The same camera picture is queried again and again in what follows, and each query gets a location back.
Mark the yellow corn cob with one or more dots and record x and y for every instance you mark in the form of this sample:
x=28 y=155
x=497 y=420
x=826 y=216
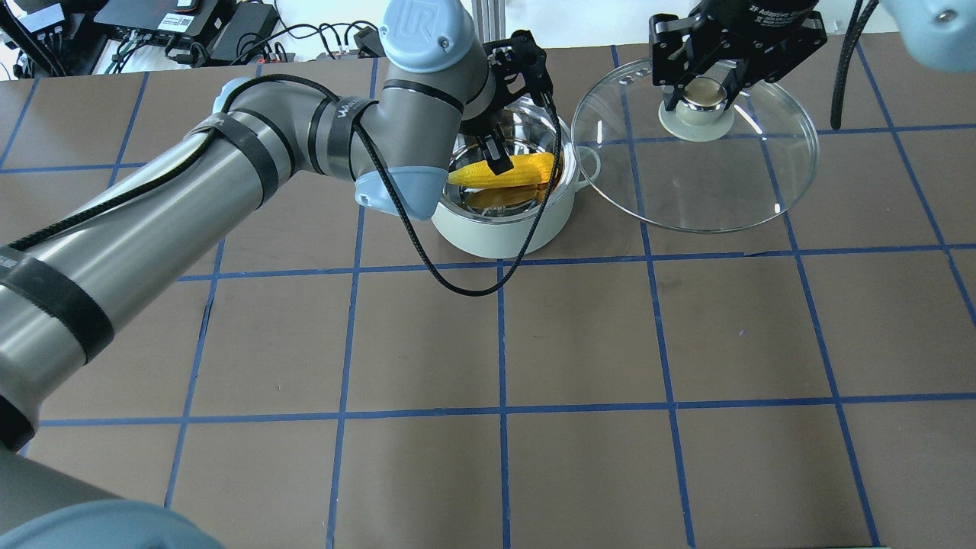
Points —
x=527 y=169

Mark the white cooking pot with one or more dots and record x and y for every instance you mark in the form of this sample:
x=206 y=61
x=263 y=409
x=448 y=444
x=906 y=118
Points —
x=493 y=224

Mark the glass pot lid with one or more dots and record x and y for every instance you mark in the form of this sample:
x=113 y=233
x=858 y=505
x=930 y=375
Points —
x=701 y=161

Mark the brown paper table mat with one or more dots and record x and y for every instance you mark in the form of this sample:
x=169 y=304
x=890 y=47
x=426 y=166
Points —
x=807 y=383

